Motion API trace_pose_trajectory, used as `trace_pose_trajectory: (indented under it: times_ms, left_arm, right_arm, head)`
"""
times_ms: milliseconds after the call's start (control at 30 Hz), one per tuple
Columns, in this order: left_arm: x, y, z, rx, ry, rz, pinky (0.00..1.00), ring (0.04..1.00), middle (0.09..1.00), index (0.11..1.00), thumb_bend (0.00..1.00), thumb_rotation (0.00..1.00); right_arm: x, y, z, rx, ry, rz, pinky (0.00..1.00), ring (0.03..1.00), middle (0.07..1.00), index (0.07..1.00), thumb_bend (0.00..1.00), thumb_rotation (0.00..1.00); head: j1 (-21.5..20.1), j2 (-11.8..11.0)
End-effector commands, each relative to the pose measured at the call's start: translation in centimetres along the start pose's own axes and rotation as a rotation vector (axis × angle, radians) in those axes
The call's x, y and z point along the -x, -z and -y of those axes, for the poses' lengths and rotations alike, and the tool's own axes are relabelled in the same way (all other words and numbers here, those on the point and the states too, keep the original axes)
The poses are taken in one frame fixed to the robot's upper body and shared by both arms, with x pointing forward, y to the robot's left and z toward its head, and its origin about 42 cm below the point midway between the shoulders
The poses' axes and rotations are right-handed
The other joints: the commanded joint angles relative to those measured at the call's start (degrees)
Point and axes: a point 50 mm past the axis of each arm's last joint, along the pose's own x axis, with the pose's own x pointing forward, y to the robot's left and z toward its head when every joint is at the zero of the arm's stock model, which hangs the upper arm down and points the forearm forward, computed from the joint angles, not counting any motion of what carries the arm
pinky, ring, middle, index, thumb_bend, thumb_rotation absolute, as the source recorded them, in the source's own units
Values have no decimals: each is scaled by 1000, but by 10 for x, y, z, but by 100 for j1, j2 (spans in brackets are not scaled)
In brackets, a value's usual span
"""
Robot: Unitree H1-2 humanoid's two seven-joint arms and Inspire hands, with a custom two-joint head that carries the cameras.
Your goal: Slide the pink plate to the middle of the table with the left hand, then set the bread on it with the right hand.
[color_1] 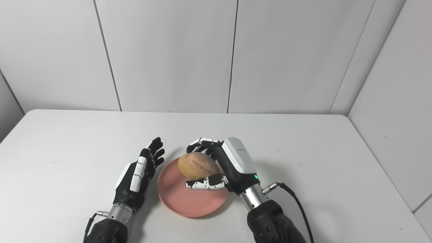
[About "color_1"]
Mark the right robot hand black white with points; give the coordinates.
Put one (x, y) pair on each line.
(238, 165)

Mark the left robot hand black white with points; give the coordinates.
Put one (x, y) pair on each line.
(126, 189)

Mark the bread roll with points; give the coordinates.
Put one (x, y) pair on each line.
(197, 165)

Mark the pink plate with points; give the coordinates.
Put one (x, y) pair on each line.
(192, 199)

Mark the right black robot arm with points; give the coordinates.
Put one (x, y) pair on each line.
(270, 219)

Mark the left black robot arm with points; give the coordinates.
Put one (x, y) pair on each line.
(108, 229)

